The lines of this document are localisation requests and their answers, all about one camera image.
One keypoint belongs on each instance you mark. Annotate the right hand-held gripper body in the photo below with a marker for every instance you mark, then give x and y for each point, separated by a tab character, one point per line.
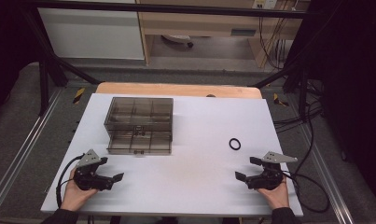
269	177

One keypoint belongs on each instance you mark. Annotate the white power strip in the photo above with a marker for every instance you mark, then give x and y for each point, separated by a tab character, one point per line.
265	3

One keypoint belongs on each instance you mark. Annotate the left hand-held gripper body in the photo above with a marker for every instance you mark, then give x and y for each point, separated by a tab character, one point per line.
88	179

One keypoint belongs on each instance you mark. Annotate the wooden table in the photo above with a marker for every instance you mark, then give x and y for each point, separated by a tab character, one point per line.
176	89

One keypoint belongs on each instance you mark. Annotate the black metal frame bar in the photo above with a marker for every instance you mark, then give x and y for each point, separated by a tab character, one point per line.
176	9

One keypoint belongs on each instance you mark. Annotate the person's left hand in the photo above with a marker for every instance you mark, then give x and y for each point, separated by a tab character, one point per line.
75	194

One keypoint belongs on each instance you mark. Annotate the white table board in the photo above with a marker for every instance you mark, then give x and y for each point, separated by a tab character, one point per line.
192	174

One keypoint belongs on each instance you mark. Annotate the white cabinet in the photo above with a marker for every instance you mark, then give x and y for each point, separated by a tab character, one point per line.
89	34

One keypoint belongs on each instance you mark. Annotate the black curtain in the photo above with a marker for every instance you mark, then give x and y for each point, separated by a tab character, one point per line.
8	46
353	77

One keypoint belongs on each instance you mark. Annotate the aluminium floor rail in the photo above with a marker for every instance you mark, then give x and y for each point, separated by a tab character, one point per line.
24	146
328	180

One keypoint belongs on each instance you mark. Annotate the office chair base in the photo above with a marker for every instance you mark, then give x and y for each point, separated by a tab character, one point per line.
178	39

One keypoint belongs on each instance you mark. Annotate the light wooden desk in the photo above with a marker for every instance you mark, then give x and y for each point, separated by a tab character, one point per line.
201	25

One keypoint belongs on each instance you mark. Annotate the person's right hand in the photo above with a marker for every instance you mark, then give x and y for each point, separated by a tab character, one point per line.
276	195

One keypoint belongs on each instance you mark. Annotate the yellow black tape marker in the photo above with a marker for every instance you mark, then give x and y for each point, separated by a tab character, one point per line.
79	95
279	100

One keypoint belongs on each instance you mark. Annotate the smoky clear plastic drawer box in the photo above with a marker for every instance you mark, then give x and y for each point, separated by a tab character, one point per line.
139	123

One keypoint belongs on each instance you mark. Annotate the black metal stand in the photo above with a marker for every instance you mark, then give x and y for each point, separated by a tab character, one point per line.
303	90
45	84

